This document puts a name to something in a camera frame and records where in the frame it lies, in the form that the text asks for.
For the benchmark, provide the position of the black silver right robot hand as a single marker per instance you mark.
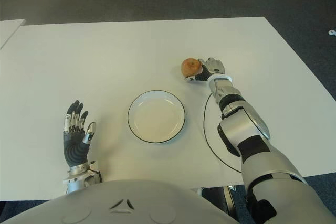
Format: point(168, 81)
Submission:
point(215, 66)

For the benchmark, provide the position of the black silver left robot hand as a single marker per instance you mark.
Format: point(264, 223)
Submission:
point(74, 150)

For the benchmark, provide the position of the red yellow apple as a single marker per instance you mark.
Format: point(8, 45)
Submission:
point(191, 68)

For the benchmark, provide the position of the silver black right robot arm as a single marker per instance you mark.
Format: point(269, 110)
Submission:
point(244, 127)

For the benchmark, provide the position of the white plate with black rim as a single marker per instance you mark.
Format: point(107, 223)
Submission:
point(157, 117)

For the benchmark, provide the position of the grey robot torso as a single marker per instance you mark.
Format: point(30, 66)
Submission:
point(118, 203)

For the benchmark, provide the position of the small white floor object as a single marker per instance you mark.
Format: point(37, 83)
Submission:
point(332, 32)

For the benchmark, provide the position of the black table leg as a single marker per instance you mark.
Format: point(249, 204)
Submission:
point(215, 197)

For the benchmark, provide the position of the white side table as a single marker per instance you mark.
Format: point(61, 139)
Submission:
point(9, 31)

